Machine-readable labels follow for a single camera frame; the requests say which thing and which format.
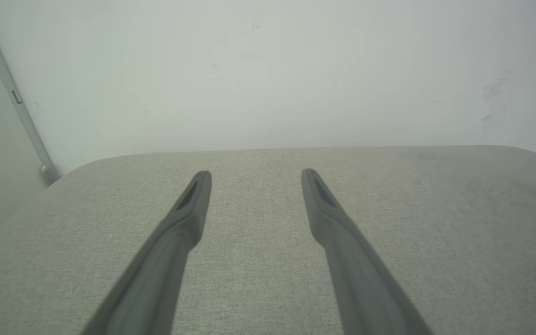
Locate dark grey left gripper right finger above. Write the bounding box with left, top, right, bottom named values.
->
left=301, top=168, right=434, bottom=335

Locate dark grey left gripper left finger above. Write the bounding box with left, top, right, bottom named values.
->
left=80, top=170, right=213, bottom=335

